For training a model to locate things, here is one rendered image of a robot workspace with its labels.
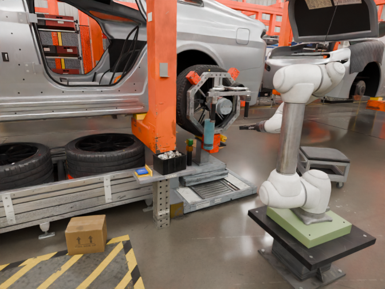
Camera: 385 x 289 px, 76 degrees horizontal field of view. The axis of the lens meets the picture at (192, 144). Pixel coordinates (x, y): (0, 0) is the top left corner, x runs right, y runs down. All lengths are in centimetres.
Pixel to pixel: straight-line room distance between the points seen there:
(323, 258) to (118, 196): 140
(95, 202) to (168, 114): 84
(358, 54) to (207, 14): 267
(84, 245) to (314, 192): 141
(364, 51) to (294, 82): 345
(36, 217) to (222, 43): 215
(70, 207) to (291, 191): 146
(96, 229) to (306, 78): 147
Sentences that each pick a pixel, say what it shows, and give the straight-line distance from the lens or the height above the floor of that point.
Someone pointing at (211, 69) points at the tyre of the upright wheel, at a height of 114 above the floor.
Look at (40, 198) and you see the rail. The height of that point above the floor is 31.
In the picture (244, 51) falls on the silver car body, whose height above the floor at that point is 133.
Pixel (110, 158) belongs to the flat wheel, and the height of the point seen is 47.
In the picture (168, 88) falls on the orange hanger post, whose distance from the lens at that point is 181.
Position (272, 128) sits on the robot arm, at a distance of 180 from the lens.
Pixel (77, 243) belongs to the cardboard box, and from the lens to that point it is 183.
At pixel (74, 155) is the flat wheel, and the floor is 49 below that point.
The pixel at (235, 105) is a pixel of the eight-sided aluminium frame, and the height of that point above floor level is 82.
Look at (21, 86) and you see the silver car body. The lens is 222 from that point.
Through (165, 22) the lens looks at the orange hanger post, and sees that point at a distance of 181.
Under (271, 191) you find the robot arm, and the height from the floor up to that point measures 56.
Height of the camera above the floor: 119
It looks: 18 degrees down
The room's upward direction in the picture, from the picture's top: 2 degrees clockwise
